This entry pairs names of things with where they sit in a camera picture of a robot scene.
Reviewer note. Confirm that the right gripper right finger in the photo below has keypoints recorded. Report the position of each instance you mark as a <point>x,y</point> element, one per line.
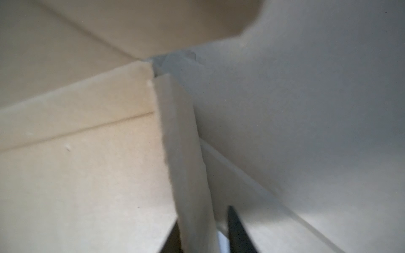
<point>239,239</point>

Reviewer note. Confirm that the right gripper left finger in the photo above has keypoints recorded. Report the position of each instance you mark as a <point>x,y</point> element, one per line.
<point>173,242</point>

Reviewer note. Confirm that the brown cardboard box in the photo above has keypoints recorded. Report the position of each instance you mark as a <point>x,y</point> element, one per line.
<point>120,118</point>

